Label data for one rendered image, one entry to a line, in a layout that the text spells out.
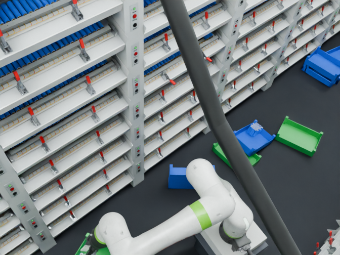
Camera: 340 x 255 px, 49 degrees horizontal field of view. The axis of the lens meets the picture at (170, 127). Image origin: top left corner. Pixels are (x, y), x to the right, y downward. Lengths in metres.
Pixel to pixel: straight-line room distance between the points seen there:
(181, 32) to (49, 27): 0.95
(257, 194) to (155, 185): 2.14
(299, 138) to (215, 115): 2.60
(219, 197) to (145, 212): 1.08
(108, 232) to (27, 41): 0.76
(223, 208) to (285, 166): 1.41
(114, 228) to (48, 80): 0.62
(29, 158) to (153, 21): 0.80
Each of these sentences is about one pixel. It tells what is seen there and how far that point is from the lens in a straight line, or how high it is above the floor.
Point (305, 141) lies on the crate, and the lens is 3.07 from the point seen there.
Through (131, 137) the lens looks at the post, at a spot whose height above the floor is 0.61.
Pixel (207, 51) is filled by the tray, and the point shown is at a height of 0.91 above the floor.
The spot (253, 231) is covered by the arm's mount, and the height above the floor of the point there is 0.37.
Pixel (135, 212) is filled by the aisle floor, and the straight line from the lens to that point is 2.55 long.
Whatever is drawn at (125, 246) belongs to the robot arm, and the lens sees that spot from 1.51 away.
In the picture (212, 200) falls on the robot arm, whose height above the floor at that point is 0.97.
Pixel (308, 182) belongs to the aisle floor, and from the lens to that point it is 2.89.
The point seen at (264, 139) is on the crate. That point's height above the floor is 0.01.
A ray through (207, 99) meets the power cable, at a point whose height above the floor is 1.99.
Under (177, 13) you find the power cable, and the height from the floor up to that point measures 2.08.
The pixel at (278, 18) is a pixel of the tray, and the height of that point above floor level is 0.74.
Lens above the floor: 2.35
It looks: 54 degrees down
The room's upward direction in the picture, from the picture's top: 5 degrees clockwise
